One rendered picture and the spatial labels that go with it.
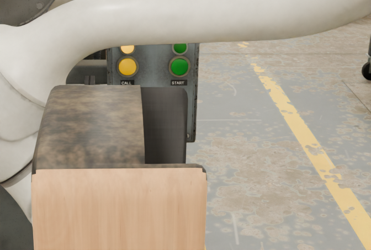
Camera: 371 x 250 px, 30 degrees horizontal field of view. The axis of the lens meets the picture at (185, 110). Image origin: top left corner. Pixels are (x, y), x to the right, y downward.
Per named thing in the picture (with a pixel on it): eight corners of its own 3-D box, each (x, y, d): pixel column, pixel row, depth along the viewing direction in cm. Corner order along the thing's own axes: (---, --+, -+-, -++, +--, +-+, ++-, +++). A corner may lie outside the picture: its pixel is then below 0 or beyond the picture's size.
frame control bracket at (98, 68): (54, 78, 133) (54, 58, 132) (153, 78, 135) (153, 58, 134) (53, 85, 130) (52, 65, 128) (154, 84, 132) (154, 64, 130)
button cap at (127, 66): (118, 73, 120) (118, 56, 119) (136, 73, 121) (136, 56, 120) (118, 75, 119) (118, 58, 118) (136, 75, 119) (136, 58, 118)
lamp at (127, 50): (118, 54, 118) (118, 38, 117) (136, 54, 119) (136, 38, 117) (118, 56, 118) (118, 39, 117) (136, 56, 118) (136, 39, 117)
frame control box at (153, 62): (83, 123, 148) (80, 5, 139) (182, 122, 150) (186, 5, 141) (78, 176, 126) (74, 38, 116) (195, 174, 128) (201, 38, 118)
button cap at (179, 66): (170, 73, 121) (170, 56, 120) (187, 72, 122) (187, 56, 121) (170, 75, 120) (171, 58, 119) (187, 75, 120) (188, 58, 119)
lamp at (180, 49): (170, 54, 119) (171, 38, 118) (188, 54, 120) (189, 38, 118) (171, 56, 119) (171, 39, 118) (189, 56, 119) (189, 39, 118)
